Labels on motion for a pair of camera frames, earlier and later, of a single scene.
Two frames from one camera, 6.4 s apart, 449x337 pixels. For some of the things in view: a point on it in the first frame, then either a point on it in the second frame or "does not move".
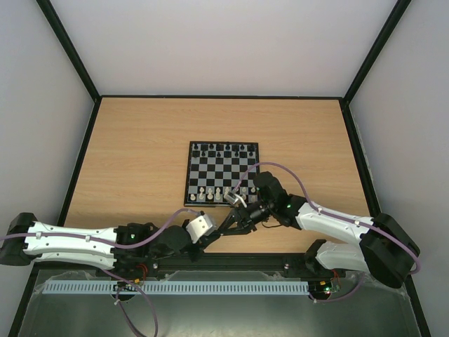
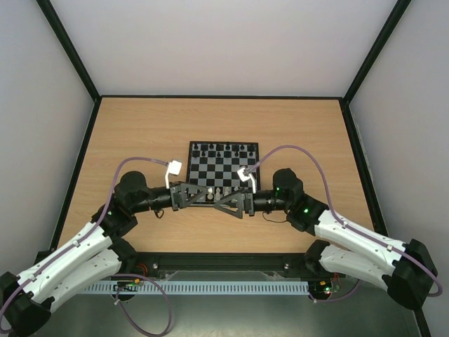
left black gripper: (203, 243) to (179, 195)
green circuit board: (332, 289) does not move
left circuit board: (124, 286) does not move
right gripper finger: (229, 220) to (231, 208)
